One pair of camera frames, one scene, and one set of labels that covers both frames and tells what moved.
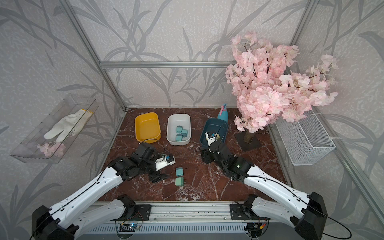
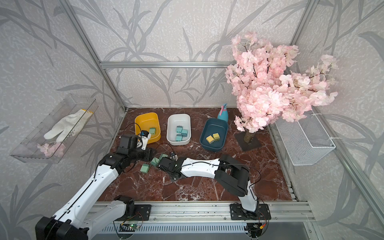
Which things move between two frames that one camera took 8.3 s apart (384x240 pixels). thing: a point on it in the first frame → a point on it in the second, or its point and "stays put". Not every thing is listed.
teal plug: (179, 137) stays put
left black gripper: (157, 177) → (149, 154)
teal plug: (184, 133) stays put
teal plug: (179, 129) stays put
